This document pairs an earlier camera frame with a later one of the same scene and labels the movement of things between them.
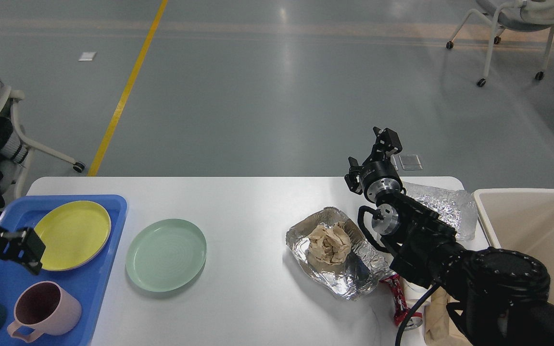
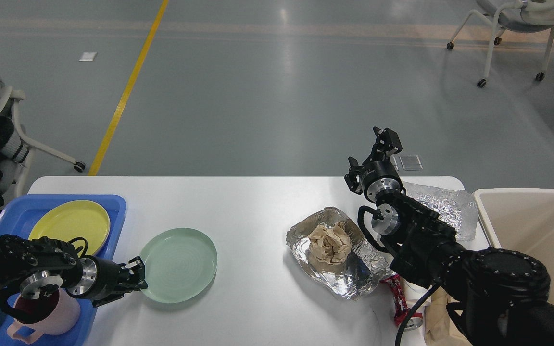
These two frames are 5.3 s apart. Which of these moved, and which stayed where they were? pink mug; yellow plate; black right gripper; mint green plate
Moved: mint green plate
Stayed: pink mug; yellow plate; black right gripper
